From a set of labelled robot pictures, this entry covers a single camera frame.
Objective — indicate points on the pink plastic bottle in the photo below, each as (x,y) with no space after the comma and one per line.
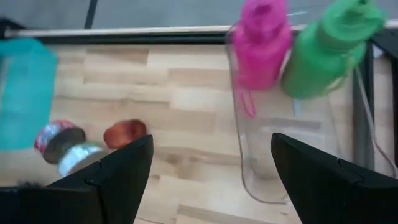
(261,53)

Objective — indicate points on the red label tin can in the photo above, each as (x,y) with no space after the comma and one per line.
(59,141)

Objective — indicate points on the dark red apple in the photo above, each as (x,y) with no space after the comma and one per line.
(124,133)

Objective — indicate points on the teal plastic bin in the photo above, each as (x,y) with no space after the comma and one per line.
(25,93)

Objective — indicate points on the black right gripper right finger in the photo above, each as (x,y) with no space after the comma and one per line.
(335,193)

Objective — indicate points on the green plastic bottle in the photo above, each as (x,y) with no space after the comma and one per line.
(323,56)

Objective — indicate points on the white green label tin can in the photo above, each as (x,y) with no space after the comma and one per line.
(79,157)

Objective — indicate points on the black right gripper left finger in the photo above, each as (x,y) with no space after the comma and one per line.
(93,199)

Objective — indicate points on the clear plastic bin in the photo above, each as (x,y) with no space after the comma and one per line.
(280,124)

